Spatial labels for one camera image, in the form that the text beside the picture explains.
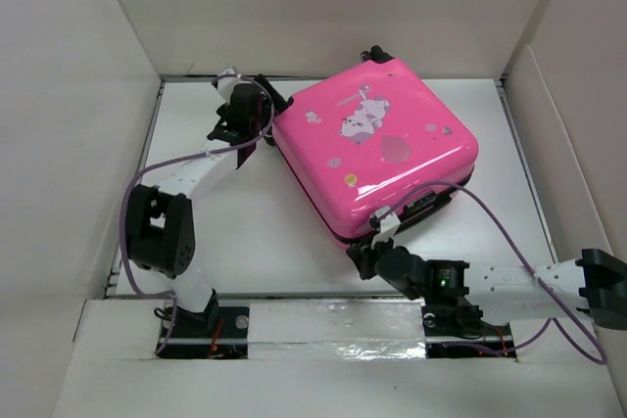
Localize pink hard-shell suitcase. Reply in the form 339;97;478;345
272;45;479;244

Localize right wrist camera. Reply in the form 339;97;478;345
369;207;401;249

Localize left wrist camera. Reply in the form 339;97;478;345
212;66;243;103

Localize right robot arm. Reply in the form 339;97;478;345
346;240;626;336

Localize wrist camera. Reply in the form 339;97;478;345
369;207;401;249
212;66;243;103

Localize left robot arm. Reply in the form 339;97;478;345
119;68;288;337

